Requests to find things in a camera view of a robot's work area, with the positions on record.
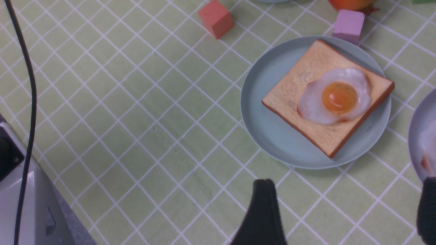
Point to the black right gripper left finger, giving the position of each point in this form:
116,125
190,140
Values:
262,223

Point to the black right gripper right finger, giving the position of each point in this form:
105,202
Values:
426,213

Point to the toast slice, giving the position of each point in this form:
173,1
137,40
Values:
319,59

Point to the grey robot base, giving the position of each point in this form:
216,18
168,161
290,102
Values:
46,218

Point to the grey blue egg plate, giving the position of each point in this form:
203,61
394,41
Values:
424,114

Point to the light blue centre plate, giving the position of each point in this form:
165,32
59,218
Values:
282,141

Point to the green checkered tablecloth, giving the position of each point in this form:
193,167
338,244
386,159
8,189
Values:
139,124

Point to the lilac pink cube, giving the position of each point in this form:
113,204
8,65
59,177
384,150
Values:
348,26

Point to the salmon pink cube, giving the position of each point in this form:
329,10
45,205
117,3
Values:
216,19

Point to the green cube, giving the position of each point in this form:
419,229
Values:
422,1

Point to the red apple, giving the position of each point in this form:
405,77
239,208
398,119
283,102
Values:
365,6

